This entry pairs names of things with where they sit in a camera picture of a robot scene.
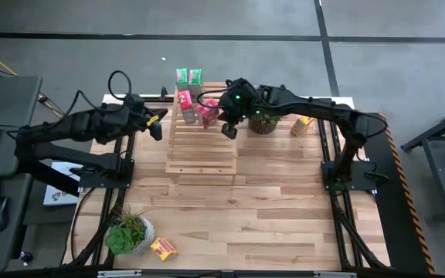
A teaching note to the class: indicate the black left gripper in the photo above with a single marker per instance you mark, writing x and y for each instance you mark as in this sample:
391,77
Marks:
139,121

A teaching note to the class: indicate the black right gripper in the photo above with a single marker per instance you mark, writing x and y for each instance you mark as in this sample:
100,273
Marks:
240,102

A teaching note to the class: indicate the red cereal box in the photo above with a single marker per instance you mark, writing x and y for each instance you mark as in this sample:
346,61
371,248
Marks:
206,116
186,106

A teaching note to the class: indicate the green Apple Jacks cereal box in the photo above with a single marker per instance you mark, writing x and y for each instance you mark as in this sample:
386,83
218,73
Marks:
195,81
182,79

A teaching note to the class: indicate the yellow cereal box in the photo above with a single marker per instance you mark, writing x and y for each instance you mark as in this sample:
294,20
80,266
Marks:
164,249
301,125

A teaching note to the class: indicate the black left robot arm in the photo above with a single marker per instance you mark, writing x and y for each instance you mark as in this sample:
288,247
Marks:
52,131

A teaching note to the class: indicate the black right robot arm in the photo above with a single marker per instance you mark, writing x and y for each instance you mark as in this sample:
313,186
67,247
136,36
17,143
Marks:
323,110

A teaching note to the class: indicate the wooden slatted shelf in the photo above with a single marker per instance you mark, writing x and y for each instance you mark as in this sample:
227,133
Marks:
207,154

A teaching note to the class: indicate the bushy plant in ribbed pot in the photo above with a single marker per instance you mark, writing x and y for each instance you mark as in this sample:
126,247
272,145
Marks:
263,124

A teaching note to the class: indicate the white printed booklet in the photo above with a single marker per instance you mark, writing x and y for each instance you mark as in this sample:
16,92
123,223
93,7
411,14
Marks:
58,193

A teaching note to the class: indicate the succulent in white patterned pot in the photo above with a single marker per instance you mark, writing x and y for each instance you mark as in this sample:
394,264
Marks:
124,237

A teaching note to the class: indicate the black desk caster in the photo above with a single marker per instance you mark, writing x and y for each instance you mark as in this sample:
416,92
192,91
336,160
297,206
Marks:
25,256

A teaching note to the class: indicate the black hazard-striped floor mat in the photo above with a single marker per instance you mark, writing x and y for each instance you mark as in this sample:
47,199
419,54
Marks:
392,231

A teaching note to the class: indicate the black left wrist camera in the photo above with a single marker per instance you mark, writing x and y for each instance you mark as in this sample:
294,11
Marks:
133,103

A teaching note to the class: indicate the black table-level camera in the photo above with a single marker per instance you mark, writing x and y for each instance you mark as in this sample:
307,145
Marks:
227,274

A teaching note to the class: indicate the silver mounting bracket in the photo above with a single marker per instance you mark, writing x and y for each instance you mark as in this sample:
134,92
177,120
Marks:
334,274
118,273

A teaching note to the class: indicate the black aluminium rig frame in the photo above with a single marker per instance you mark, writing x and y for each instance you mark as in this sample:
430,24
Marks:
191,275

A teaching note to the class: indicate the dark metal table frame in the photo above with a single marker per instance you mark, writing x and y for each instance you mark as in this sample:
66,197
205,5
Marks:
444,181

